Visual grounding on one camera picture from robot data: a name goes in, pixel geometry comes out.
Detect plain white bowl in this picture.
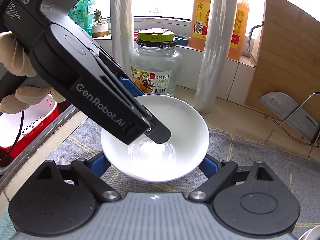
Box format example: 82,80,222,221
101,95,209,183

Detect white plate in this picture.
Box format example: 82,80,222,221
299,225,320,240

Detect left gloved hand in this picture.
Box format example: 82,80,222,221
1,33,66,114

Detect grey teal checked towel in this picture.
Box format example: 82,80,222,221
0,117,320,240

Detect glass jar green lid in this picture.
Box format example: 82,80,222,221
129,28,183,96

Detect green soap dispenser bottle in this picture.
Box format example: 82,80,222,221
68,0,96,36

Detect short cling film roll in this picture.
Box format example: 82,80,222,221
110,0,134,76

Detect small potted plant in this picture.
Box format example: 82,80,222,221
92,9,110,37

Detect red white sink basin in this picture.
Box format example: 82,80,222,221
1,95,71,171

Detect tall cling film roll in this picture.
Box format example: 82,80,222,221
194,0,237,113

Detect orange cooking oil jug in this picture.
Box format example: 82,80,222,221
189,0,249,60

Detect bamboo cutting board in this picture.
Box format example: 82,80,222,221
244,0,320,121

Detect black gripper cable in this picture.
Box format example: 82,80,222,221
0,109,26,162

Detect santoku knife black handle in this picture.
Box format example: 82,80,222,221
258,91,320,143

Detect wire cutting board rack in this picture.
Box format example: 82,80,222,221
258,92,319,156

